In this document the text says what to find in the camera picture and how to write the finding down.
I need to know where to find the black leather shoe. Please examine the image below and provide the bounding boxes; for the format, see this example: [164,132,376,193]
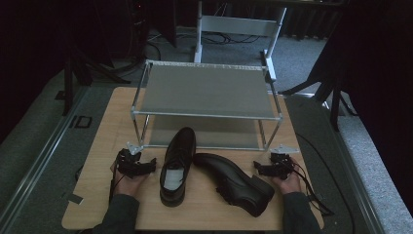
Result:
[159,126,198,209]
[192,152,277,218]

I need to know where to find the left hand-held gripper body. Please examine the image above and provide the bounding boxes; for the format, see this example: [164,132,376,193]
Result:
[115,141,146,179]

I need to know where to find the white metal desk frame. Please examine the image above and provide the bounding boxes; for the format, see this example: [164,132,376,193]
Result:
[193,1,288,83]

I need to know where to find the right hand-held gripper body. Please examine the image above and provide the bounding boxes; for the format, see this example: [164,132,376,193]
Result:
[268,143,301,181]

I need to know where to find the person's left hand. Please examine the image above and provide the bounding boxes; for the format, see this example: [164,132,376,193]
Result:
[109,161,152,199]

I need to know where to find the bundle of black floor cables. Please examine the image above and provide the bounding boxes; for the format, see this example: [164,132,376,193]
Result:
[200,30,262,46]

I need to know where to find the black tripod stand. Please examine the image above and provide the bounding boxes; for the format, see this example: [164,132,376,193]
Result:
[59,30,132,117]
[278,48,358,133]

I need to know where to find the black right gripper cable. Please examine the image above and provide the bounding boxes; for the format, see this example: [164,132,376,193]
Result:
[289,157,336,217]

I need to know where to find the metal shoe rack grey shelves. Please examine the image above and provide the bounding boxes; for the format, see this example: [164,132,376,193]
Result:
[130,58,284,153]

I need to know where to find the grey tape strip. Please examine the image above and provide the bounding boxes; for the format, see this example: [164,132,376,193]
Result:
[62,191,85,206]

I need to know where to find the black floor cable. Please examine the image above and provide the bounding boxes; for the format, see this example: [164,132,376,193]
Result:
[294,132,356,234]

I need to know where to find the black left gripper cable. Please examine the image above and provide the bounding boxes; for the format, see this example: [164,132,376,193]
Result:
[108,174,120,204]

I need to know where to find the person's right hand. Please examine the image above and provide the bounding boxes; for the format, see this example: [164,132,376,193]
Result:
[272,159,303,196]

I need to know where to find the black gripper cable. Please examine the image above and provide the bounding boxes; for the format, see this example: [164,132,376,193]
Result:
[108,174,120,204]
[289,157,336,217]

